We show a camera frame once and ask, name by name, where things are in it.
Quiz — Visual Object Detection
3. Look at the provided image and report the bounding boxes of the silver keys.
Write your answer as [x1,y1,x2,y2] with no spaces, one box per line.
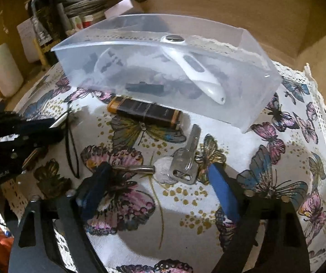
[168,124,201,185]

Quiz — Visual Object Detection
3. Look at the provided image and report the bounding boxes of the clear plastic storage box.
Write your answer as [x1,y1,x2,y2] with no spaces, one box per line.
[53,14,281,131]

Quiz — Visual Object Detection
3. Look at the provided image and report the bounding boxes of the dark wine bottle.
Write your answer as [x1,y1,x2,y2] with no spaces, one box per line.
[27,0,67,66]

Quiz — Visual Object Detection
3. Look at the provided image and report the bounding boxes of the white small cardboard box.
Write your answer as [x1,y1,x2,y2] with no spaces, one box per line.
[104,0,143,19]

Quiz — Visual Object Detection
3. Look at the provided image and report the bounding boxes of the white butterfly print cloth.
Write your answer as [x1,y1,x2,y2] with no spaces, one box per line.
[0,63,326,272]

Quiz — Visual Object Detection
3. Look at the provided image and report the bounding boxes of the stack of books and papers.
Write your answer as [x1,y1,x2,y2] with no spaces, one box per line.
[56,0,121,35]

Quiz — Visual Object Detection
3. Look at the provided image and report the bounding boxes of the white handwritten paper sheet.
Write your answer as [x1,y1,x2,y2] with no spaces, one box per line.
[17,18,39,63]

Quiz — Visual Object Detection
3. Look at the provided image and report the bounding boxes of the cream plastic container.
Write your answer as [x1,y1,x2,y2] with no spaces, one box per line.
[0,43,24,99]

